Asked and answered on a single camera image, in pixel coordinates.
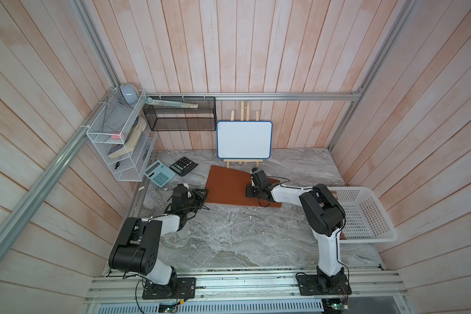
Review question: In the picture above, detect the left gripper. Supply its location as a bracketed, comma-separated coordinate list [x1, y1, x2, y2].
[183, 188, 209, 214]

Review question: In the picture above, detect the rust orange skirt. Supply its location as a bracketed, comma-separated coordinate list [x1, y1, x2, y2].
[205, 166, 281, 208]

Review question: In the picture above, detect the white plastic basket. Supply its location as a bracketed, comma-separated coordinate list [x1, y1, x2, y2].
[328, 187, 398, 244]

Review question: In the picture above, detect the red plaid skirt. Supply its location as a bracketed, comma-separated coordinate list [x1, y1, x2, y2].
[331, 190, 346, 240]

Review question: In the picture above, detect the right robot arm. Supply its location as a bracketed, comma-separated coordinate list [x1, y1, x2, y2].
[246, 167, 346, 277]

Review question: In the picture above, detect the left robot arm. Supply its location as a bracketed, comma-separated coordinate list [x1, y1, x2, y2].
[108, 184, 209, 286]

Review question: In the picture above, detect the black calculator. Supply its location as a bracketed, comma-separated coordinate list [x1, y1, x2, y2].
[170, 157, 198, 177]

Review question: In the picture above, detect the teal calculator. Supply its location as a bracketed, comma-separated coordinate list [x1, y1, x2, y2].
[144, 160, 176, 188]

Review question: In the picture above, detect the book on shelf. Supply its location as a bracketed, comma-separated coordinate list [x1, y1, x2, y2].
[108, 115, 147, 159]

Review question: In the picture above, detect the pale green ruler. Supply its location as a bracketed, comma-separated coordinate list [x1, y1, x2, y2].
[145, 97, 198, 109]

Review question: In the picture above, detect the grey computer mouse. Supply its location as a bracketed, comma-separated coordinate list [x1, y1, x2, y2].
[120, 83, 139, 106]

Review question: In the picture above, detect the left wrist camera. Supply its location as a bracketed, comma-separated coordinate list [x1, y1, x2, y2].
[177, 184, 190, 201]

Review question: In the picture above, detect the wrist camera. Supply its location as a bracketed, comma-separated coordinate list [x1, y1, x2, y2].
[251, 167, 261, 187]
[177, 184, 190, 201]

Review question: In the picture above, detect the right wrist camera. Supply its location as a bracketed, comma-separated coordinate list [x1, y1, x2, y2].
[251, 167, 261, 187]

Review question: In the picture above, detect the white board blue frame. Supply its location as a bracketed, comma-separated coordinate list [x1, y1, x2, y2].
[217, 121, 273, 160]

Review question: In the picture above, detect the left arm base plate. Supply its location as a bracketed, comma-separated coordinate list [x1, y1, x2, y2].
[142, 277, 196, 300]

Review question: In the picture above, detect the black mesh wall basket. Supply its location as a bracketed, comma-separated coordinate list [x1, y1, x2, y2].
[143, 96, 217, 132]

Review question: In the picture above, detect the white wire shelf rack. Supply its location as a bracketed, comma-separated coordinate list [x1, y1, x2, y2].
[86, 88, 158, 182]

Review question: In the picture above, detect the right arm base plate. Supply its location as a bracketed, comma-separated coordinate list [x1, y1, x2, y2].
[295, 269, 352, 296]

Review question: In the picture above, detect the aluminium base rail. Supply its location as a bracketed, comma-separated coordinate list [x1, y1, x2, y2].
[85, 266, 409, 304]

